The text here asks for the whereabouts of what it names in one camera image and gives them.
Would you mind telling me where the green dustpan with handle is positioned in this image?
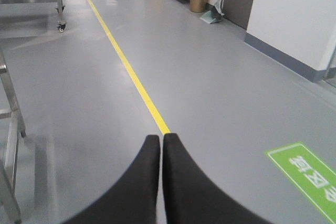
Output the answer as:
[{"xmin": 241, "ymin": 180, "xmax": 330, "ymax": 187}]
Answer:
[{"xmin": 200, "ymin": 0, "xmax": 225, "ymax": 24}]

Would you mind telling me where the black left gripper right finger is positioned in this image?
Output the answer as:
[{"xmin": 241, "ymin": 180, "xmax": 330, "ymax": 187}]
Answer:
[{"xmin": 162, "ymin": 133, "xmax": 268, "ymax": 223}]

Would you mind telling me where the green floor sign sticker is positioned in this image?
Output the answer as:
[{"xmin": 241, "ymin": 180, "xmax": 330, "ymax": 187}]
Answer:
[{"xmin": 265, "ymin": 142, "xmax": 335, "ymax": 223}]

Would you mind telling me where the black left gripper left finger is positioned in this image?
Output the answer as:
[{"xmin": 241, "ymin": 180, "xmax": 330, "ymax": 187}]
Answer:
[{"xmin": 65, "ymin": 135, "xmax": 160, "ymax": 223}]

